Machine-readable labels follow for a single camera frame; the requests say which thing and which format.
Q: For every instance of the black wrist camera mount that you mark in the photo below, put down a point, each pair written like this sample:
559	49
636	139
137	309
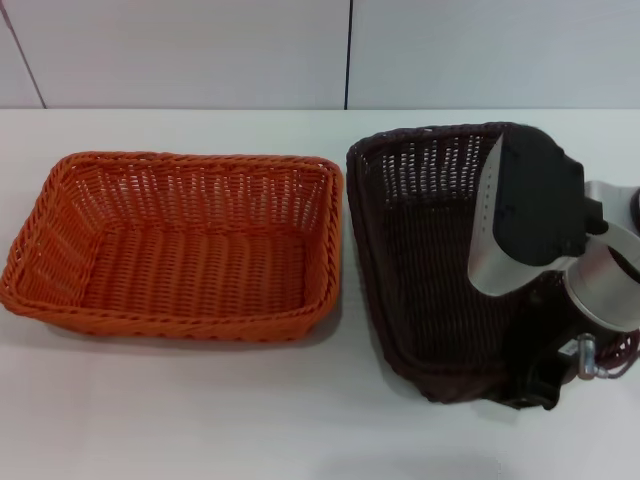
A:
550	360

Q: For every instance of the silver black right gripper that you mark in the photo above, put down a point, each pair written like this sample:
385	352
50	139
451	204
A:
530	200

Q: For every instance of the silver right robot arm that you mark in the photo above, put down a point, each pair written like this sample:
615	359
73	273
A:
605	280

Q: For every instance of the orange woven plastic basket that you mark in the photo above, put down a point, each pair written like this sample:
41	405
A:
175	250

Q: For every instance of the dark brown woven basket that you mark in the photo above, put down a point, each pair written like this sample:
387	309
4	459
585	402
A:
425	240

